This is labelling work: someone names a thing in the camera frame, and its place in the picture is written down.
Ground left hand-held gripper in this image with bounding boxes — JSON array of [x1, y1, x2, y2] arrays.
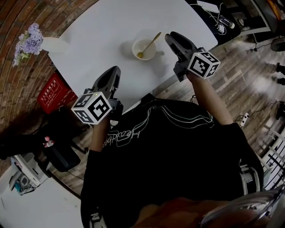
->
[[71, 66, 124, 125]]

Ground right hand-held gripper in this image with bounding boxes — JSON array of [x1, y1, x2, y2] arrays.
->
[[164, 31, 221, 82]]

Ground white cup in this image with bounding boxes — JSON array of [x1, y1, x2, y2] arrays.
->
[[131, 37, 165, 61]]

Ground gold spoon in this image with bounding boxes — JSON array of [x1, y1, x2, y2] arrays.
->
[[137, 32, 162, 59]]

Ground person's left forearm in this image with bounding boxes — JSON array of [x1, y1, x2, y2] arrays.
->
[[89, 115, 112, 154]]

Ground person's right forearm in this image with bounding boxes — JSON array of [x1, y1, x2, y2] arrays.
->
[[186, 73, 234, 127]]

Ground black office chair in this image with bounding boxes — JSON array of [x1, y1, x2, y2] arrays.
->
[[189, 1, 242, 47]]

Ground white power adapter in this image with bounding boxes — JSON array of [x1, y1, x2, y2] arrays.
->
[[196, 0, 220, 14]]

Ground clear bottle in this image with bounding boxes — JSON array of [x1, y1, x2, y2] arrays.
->
[[219, 15, 236, 29]]

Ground red fire extinguisher box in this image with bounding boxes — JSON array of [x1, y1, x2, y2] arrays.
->
[[37, 72, 78, 115]]

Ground pink charm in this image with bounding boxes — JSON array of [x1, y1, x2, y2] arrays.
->
[[43, 136, 56, 149]]

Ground person's black shirt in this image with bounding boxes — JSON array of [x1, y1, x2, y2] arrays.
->
[[80, 98, 265, 228]]

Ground purple flower bunch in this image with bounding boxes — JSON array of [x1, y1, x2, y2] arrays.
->
[[12, 23, 44, 67]]

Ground white power strip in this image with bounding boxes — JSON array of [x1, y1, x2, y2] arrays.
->
[[235, 112, 250, 128]]

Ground black bag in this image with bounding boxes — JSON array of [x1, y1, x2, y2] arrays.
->
[[0, 109, 81, 173]]

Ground white gray machine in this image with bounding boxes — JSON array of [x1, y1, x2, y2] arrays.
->
[[8, 152, 52, 196]]

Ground white metal rack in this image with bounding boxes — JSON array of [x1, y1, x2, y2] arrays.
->
[[260, 128, 285, 190]]

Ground person's brown trousers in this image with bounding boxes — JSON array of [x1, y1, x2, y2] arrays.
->
[[134, 197, 271, 228]]

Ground black cable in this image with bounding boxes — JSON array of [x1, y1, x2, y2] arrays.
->
[[248, 101, 281, 119]]

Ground chrome chair frame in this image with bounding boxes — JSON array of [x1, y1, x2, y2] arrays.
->
[[239, 164, 261, 195]]

